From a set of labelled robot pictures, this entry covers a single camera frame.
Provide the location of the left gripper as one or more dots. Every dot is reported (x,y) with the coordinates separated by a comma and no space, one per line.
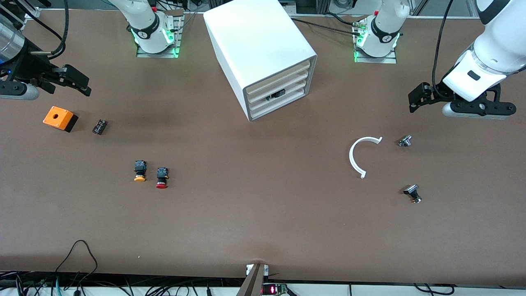
(437,91)

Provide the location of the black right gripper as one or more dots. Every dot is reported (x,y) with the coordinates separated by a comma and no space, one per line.
(29,65)

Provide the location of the white plastic tray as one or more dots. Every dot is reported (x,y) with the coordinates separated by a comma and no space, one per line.
(296,80)

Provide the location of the red push button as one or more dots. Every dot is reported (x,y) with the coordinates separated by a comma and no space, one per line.
(162,176)

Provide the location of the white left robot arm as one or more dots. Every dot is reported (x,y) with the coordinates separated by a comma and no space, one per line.
(384,28)

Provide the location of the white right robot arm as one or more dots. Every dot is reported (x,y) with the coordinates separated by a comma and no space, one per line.
(144,24)

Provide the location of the yellow push button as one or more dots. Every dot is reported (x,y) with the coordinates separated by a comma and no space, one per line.
(140,168)

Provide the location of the cream cabinet drawer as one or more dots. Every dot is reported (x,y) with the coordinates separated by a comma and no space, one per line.
(296,71)
(296,89)
(296,97)

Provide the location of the white drawer cabinet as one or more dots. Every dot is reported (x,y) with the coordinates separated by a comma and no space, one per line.
(254,37)

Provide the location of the small black contact block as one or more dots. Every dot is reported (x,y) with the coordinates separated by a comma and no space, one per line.
(100,126)

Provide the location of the device with red display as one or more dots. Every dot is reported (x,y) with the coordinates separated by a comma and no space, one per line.
(273,290)

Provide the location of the orange button enclosure box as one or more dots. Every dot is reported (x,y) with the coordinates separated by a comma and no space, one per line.
(56,116)

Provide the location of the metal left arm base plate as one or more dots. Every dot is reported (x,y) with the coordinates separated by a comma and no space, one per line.
(386,60)

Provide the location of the small silver metal switch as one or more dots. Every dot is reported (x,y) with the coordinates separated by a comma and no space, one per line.
(405,141)

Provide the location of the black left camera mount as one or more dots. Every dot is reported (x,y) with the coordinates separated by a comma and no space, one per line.
(483,107)

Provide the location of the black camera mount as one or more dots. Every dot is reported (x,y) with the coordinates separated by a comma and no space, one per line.
(483,107)
(10,84)

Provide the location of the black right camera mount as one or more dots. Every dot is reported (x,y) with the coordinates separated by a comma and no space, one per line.
(10,84)

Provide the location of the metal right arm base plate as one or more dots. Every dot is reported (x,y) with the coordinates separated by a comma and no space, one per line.
(148,54)

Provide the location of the aluminium frame corner bracket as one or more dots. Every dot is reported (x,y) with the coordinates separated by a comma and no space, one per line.
(33,13)

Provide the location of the black push button switch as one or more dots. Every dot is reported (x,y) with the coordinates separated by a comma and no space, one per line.
(277,94)

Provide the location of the white table edge bracket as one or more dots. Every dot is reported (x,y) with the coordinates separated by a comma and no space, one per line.
(248,269)

